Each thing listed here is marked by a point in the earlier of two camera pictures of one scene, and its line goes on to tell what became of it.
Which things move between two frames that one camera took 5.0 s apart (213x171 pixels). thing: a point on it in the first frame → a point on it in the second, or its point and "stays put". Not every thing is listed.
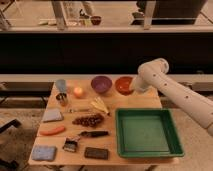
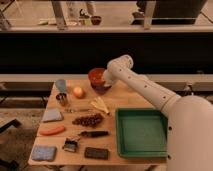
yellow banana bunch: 99,104 stays put
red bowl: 124,85 → 96,75
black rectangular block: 96,153 stays put
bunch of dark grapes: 89,121 stays put
